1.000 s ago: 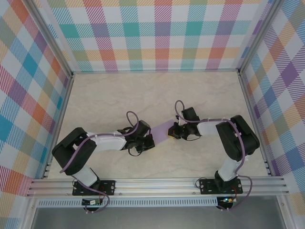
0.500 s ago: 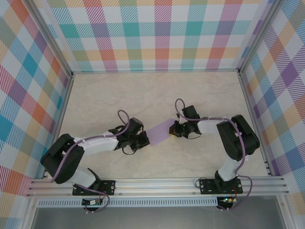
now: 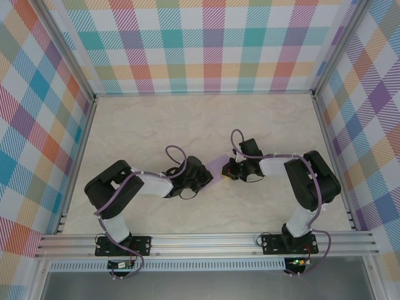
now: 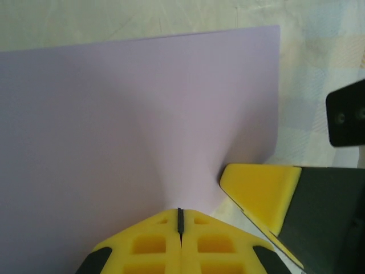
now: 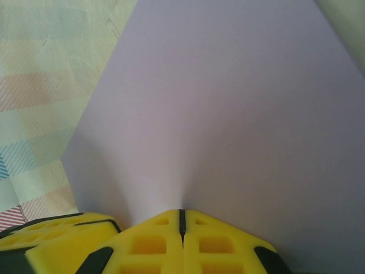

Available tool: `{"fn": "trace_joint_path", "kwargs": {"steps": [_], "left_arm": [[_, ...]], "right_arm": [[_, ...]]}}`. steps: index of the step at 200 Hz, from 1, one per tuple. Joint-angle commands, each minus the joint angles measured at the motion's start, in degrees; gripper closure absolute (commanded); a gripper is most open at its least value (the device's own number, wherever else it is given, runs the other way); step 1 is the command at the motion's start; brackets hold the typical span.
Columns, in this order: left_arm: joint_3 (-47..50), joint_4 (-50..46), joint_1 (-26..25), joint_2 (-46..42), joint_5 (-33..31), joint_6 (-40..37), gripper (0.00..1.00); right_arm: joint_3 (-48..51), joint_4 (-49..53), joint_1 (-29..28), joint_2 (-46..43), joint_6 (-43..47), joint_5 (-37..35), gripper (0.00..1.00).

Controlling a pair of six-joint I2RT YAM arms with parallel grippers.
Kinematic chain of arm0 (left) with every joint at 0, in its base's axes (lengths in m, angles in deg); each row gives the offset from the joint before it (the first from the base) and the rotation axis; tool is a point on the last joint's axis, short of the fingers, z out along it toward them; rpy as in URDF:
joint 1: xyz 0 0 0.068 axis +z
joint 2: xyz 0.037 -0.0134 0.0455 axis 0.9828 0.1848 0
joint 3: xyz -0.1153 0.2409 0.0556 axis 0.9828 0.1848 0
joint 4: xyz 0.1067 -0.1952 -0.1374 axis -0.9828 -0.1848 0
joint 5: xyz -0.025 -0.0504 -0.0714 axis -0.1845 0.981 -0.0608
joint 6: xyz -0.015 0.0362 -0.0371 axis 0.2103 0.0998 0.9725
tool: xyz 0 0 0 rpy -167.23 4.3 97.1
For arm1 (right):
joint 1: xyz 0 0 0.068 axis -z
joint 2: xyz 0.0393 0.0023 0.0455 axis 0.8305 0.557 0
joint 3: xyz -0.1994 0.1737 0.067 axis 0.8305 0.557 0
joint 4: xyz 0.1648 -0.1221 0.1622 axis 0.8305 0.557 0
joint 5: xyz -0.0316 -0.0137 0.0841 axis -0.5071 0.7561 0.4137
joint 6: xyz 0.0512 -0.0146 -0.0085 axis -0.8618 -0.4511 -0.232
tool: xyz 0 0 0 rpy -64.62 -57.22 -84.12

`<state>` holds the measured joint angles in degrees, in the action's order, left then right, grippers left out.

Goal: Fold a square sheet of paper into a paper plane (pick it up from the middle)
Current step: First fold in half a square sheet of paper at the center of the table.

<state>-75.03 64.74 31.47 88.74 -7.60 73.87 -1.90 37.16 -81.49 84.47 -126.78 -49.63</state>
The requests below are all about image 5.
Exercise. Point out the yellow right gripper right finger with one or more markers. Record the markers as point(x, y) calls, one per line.
point(216, 245)

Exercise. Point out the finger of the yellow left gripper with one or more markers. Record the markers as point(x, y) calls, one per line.
point(62, 237)

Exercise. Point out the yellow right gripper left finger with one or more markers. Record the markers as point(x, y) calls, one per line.
point(148, 245)

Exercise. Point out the light purple paper sheet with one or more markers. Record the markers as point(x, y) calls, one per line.
point(214, 114)

